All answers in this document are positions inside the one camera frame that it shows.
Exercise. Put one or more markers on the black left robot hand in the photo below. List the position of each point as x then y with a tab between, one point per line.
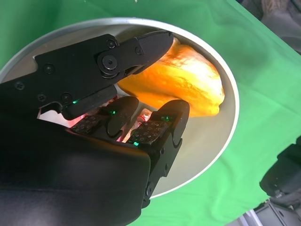
284	179

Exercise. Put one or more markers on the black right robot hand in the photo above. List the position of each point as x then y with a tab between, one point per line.
70	176

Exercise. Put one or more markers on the grey round bowl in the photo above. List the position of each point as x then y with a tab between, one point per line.
207	146

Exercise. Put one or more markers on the orange donut bread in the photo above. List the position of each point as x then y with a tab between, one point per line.
183	80

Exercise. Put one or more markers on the green tablecloth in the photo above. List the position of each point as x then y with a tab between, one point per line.
258	82

